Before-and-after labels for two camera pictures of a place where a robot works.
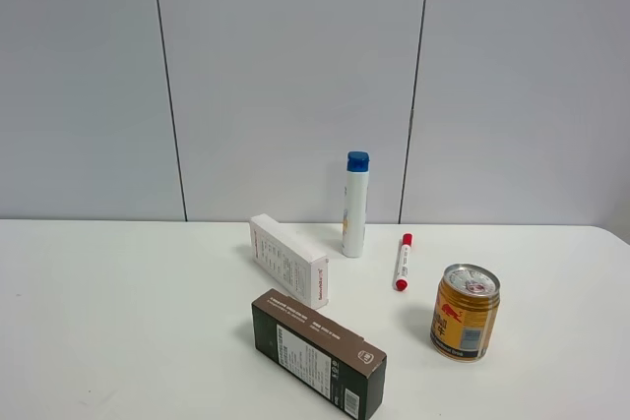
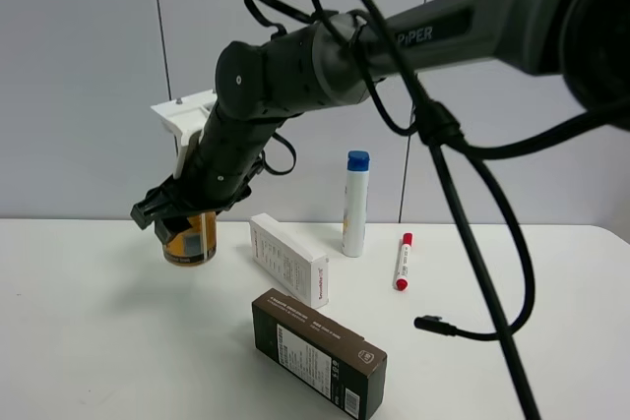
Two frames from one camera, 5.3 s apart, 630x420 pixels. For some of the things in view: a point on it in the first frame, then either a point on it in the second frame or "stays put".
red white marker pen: x=402 y=282 stays put
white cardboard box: x=288 y=260 stays put
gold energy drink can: x=465 y=312 to x=195 y=245
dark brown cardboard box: x=333 y=363 stays put
